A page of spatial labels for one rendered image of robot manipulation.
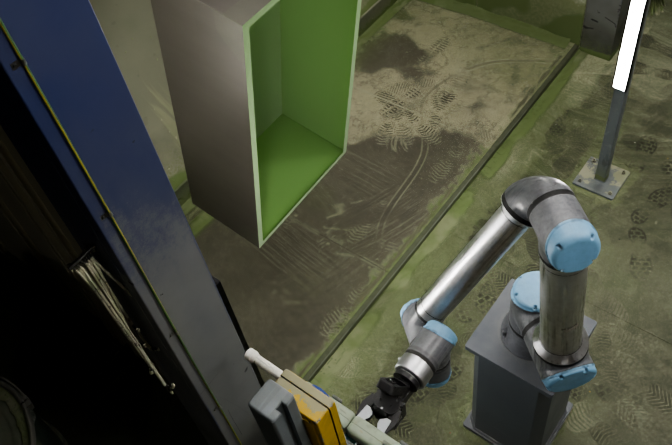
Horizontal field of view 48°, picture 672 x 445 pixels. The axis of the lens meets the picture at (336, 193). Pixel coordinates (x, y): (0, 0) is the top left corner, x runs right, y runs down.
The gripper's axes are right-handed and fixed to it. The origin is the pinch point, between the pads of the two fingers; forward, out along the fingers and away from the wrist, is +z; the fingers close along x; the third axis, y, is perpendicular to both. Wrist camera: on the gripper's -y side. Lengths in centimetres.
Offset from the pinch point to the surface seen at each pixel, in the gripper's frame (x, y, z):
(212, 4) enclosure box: 85, -56, -58
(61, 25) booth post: 46, -104, 0
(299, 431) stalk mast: -3.5, -42.7, 16.3
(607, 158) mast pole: 13, 92, -194
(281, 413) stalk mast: -2, -51, 18
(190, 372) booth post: 46.5, -0.2, 10.9
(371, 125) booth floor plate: 128, 105, -166
